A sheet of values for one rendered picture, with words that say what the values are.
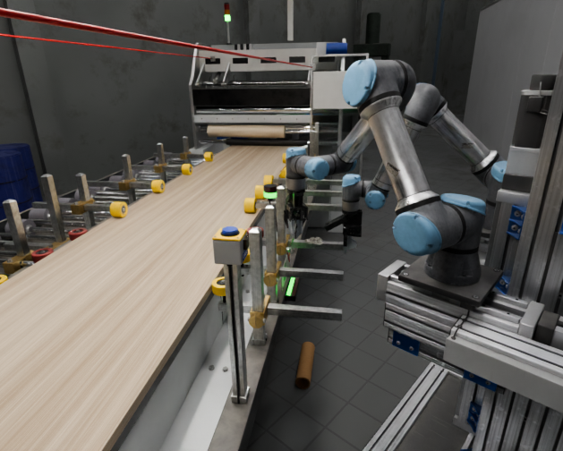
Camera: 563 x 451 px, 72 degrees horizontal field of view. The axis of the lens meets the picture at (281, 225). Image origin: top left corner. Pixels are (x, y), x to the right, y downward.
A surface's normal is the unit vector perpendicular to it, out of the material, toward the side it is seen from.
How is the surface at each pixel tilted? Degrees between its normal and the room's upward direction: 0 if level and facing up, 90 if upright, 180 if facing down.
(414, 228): 96
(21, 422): 0
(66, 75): 90
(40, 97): 90
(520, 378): 90
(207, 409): 0
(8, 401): 0
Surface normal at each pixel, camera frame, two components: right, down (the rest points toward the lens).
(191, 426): -0.01, -0.93
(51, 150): 0.75, 0.23
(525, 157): -0.66, 0.28
